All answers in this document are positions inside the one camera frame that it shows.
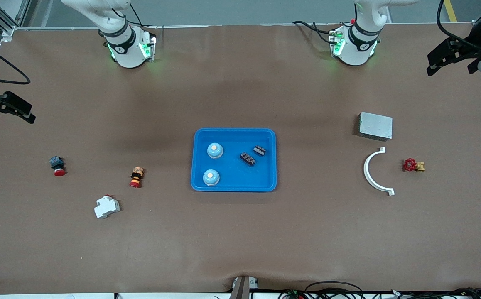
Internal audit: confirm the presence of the blue dome call bell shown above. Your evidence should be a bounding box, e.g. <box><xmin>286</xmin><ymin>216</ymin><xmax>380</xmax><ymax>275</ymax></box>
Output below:
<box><xmin>207</xmin><ymin>142</ymin><xmax>224</xmax><ymax>160</ymax></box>
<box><xmin>203</xmin><ymin>169</ymin><xmax>221</xmax><ymax>187</ymax></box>

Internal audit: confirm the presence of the silver metal power supply box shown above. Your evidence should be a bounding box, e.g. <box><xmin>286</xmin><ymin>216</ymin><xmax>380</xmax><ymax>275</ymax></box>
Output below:
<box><xmin>358</xmin><ymin>111</ymin><xmax>393</xmax><ymax>142</ymax></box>

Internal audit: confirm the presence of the brass valve with red handwheel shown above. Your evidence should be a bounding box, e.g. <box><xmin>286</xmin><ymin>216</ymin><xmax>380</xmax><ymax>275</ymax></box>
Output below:
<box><xmin>402</xmin><ymin>158</ymin><xmax>426</xmax><ymax>173</ymax></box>

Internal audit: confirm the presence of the white circuit breaker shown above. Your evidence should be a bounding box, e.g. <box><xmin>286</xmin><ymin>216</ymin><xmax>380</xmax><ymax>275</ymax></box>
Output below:
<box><xmin>94</xmin><ymin>195</ymin><xmax>121</xmax><ymax>219</ymax></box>

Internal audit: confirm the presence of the red yellow emergency stop button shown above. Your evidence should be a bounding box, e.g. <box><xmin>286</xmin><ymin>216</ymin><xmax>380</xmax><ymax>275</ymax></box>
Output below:
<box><xmin>129</xmin><ymin>167</ymin><xmax>145</xmax><ymax>188</ymax></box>

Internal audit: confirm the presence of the blue plastic tray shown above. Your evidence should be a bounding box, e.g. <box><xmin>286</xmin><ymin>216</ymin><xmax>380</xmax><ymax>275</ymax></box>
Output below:
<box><xmin>190</xmin><ymin>128</ymin><xmax>277</xmax><ymax>193</ymax></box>

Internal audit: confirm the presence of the brown table cover sheet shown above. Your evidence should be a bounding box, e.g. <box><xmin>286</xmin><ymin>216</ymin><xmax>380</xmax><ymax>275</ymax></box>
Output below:
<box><xmin>0</xmin><ymin>24</ymin><xmax>481</xmax><ymax>294</ymax></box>

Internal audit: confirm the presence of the grey metal table clamp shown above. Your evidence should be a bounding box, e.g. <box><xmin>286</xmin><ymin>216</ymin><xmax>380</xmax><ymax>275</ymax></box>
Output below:
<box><xmin>229</xmin><ymin>275</ymin><xmax>260</xmax><ymax>299</ymax></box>

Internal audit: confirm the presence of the red mushroom push button switch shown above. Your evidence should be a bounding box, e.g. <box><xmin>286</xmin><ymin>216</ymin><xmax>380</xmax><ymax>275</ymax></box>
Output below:
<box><xmin>49</xmin><ymin>156</ymin><xmax>67</xmax><ymax>177</ymax></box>

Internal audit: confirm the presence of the aluminium frame profile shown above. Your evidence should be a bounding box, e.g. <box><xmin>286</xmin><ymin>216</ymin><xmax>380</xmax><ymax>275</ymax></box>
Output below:
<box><xmin>0</xmin><ymin>0</ymin><xmax>31</xmax><ymax>42</ymax></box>

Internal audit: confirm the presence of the white curved plastic bracket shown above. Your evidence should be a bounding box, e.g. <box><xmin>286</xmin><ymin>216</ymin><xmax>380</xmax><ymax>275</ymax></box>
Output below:
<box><xmin>363</xmin><ymin>146</ymin><xmax>395</xmax><ymax>196</ymax></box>

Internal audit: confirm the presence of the black right arm base cable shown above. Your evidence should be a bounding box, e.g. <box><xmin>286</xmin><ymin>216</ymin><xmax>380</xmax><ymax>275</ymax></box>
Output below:
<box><xmin>116</xmin><ymin>3</ymin><xmax>159</xmax><ymax>40</ymax></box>

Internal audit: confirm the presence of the black arm base cable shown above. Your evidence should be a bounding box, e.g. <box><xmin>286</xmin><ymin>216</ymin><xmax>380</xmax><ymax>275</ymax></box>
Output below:
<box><xmin>116</xmin><ymin>3</ymin><xmax>159</xmax><ymax>40</ymax></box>
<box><xmin>292</xmin><ymin>20</ymin><xmax>343</xmax><ymax>44</ymax></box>

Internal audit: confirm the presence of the black left arm base cable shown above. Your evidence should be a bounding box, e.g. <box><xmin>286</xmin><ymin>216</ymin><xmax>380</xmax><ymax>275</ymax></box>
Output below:
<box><xmin>292</xmin><ymin>20</ymin><xmax>343</xmax><ymax>44</ymax></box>

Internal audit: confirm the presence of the tangled black cable bundle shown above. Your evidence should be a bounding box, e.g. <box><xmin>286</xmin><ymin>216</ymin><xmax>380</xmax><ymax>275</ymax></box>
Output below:
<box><xmin>390</xmin><ymin>287</ymin><xmax>481</xmax><ymax>299</ymax></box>

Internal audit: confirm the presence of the black looped cable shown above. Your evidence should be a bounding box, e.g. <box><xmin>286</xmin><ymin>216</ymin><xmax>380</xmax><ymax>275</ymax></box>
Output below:
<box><xmin>304</xmin><ymin>281</ymin><xmax>365</xmax><ymax>299</ymax></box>

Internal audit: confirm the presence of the small coloured wire bundle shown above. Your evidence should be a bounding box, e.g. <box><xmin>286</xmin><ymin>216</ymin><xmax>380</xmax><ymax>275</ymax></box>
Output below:
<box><xmin>278</xmin><ymin>289</ymin><xmax>307</xmax><ymax>299</ymax></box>

